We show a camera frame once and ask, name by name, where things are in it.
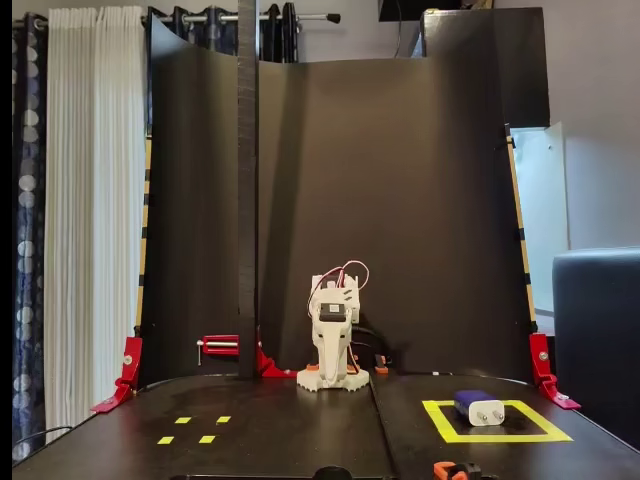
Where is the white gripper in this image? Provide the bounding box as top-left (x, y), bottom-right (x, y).
top-left (311, 297), bottom-right (363, 390)

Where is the blue white charger block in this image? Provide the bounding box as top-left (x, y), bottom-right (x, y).
top-left (453, 389), bottom-right (508, 428)

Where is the red screw clamp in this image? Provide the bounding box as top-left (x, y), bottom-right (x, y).
top-left (195, 333), bottom-right (241, 366)

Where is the black curved backdrop sheet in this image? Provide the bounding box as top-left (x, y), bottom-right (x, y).
top-left (137, 12), bottom-right (539, 391)

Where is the yellow tape square outline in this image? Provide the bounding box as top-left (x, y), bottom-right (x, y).
top-left (421, 398), bottom-right (574, 445)

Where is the striped wooden support stick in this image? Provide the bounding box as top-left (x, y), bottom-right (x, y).
top-left (133, 137), bottom-right (153, 336)
top-left (502, 122), bottom-right (539, 334)

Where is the dark blue sofa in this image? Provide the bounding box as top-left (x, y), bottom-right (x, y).
top-left (551, 246), bottom-right (640, 451)

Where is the white pleated curtain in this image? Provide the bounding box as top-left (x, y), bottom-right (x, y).
top-left (43, 7), bottom-right (149, 444)

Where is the dark navy grommet curtain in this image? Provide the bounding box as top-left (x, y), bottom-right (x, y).
top-left (144, 2), bottom-right (301, 65)

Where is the silver curtain rod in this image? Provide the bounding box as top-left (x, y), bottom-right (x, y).
top-left (14, 13), bottom-right (342, 26)

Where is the dark blue dotted curtain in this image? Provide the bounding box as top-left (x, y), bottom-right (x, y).
top-left (12, 14), bottom-right (50, 466)

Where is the black cardboard panel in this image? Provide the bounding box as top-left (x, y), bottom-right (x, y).
top-left (419, 7), bottom-right (551, 129)

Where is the black power cable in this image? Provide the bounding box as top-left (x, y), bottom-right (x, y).
top-left (355, 323), bottom-right (397, 362)

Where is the red post base bracket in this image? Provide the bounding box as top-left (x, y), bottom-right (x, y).
top-left (255, 327), bottom-right (300, 380)

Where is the red white servo cable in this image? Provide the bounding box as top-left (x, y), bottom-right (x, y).
top-left (308, 259), bottom-right (372, 321)

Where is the black vertical camera post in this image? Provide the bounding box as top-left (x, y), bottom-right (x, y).
top-left (236, 0), bottom-right (260, 382)

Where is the red plastic corner bracket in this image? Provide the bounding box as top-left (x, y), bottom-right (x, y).
top-left (528, 332), bottom-right (582, 411)
top-left (90, 335), bottom-right (144, 414)

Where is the black floor cable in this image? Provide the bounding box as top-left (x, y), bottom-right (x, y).
top-left (12, 424), bottom-right (75, 454)

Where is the black hanging cable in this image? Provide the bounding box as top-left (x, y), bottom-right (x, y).
top-left (392, 0), bottom-right (404, 59)

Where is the black wall screen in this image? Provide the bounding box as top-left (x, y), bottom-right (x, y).
top-left (378, 0), bottom-right (461, 22)

